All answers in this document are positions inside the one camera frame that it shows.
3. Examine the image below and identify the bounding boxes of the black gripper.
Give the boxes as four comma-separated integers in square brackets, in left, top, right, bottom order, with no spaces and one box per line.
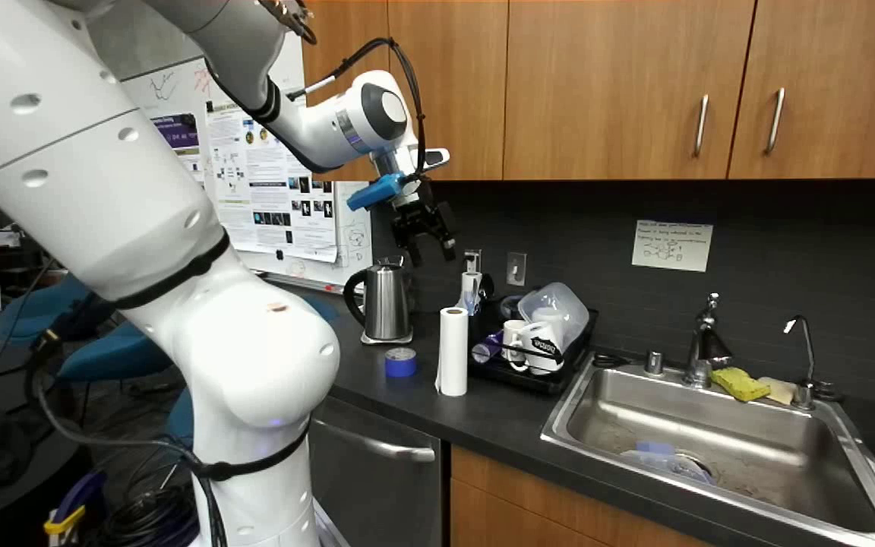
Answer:
[392,192,457,269]

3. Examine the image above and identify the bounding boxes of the blue tape roll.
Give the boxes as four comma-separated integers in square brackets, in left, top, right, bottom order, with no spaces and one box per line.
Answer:
[382,346,420,380]

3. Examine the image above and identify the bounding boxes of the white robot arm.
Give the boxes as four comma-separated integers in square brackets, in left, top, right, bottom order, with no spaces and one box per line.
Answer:
[0,0,457,547]

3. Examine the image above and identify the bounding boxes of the soap dispenser bottle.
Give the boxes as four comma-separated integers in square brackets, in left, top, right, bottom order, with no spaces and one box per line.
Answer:
[459,250,483,315]

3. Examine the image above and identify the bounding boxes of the white paper towel roll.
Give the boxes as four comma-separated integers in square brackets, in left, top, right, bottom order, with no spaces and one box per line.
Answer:
[435,306,469,398]

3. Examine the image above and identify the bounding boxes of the stainless steel electric kettle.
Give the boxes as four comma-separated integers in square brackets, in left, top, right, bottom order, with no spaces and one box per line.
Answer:
[343,266,412,346]

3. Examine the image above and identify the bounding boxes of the black dish rack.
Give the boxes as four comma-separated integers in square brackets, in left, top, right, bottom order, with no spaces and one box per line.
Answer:
[470,306,591,396]

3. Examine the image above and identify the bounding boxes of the clear plastic container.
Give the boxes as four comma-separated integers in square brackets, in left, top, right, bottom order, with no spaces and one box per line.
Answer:
[515,283,589,346]

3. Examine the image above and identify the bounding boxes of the whiteboard with papers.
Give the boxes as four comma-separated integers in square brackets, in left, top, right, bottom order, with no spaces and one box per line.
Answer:
[124,58,374,292]

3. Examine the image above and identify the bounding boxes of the white mug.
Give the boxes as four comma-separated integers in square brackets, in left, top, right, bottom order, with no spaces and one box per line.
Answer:
[501,319,559,378]

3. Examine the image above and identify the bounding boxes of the wooden upper cabinets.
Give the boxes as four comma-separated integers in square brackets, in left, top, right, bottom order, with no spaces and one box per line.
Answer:
[307,0,875,183]

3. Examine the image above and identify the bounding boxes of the wooden cabinets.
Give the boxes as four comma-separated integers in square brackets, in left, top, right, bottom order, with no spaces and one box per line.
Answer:
[451,446,704,547]
[307,0,875,183]

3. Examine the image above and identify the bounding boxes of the stainless steel dishwasher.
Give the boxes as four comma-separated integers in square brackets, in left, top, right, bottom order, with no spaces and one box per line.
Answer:
[313,398,445,547]

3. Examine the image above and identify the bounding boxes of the wooden lower cabinets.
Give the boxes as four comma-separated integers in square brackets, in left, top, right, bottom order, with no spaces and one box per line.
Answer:
[451,446,704,547]

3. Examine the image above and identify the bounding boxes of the chrome kitchen faucet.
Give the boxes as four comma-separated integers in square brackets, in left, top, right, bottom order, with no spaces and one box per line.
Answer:
[685,292,732,389]

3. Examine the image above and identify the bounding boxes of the blue item in sink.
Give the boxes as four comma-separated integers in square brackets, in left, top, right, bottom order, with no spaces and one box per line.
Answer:
[630,442,710,481]

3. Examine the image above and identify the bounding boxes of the yellow sponge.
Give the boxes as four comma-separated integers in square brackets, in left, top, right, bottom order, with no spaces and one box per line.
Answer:
[710,369,768,401]

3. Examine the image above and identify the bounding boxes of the blue chair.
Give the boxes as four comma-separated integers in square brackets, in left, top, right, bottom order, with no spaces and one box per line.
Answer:
[0,276,196,449]

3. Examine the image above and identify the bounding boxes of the small chrome faucet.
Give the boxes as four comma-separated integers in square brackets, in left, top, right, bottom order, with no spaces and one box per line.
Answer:
[781,312,818,412]

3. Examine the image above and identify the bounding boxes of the stainless steel sink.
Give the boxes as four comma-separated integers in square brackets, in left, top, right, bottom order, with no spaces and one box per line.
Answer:
[542,365,875,547]

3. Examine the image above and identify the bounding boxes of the wall power outlet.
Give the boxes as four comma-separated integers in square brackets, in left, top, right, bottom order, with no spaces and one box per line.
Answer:
[506,251,526,287]

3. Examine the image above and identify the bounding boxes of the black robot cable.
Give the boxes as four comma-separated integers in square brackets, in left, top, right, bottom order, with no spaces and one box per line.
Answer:
[287,34,432,181]

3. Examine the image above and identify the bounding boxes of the white wall notice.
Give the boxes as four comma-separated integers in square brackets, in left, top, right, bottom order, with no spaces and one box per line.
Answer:
[633,220,715,273]

